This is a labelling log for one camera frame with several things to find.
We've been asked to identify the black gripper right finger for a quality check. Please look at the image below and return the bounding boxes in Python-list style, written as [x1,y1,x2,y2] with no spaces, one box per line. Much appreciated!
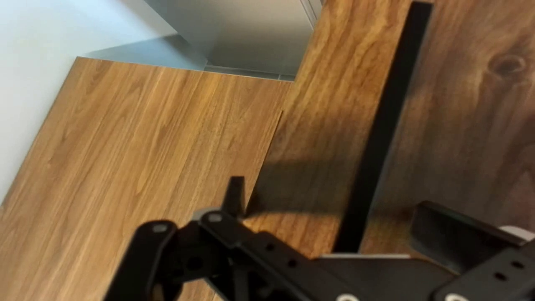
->
[410,200,535,301]

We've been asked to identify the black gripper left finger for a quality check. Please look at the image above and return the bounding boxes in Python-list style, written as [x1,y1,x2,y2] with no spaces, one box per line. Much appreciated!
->
[104,177,358,301]

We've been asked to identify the wooden cabinet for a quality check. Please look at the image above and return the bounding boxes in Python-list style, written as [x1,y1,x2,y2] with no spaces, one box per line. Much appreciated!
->
[0,0,535,301]

